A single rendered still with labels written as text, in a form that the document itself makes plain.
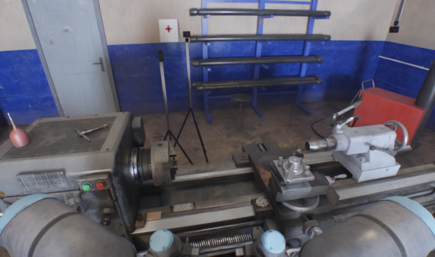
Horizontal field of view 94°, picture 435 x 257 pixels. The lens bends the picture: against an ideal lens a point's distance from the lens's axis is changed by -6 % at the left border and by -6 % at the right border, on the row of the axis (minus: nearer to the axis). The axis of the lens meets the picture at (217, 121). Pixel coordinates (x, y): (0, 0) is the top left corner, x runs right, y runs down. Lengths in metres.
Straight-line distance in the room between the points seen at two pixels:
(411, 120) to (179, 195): 3.20
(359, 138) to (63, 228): 1.56
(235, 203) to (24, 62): 4.23
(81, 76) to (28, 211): 3.99
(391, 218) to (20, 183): 1.23
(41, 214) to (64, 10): 3.95
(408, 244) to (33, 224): 0.65
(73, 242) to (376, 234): 0.51
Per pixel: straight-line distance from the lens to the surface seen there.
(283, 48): 4.59
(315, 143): 1.52
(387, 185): 1.89
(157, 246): 1.00
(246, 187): 1.67
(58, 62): 4.51
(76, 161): 1.09
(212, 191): 1.62
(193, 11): 3.67
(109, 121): 1.31
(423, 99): 3.83
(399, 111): 3.84
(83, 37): 4.27
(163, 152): 1.20
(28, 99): 5.05
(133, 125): 1.34
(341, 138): 1.62
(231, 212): 1.35
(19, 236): 0.53
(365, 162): 1.76
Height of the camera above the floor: 1.89
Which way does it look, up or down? 28 degrees down
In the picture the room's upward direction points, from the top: straight up
